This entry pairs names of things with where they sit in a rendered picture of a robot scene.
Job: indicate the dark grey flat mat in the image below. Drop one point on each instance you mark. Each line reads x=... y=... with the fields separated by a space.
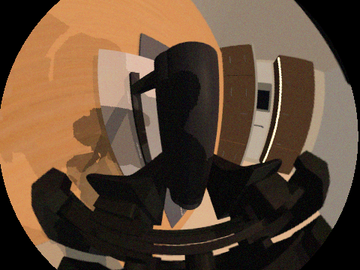
x=150 y=48

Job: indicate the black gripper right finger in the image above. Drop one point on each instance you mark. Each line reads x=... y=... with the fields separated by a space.
x=228 y=181

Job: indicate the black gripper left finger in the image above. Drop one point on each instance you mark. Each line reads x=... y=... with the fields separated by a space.
x=147 y=187

